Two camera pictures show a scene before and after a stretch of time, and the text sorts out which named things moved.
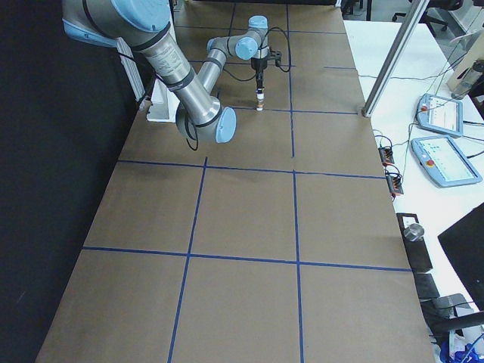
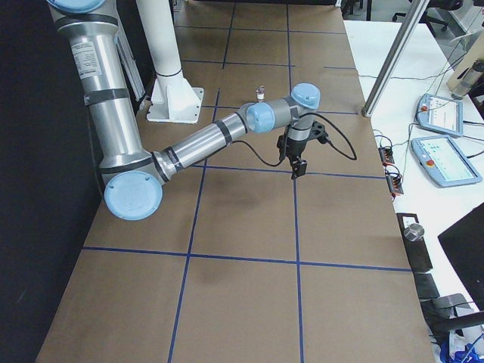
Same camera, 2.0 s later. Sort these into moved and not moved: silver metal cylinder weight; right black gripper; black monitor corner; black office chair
Moved: right black gripper
Not moved: black monitor corner; black office chair; silver metal cylinder weight
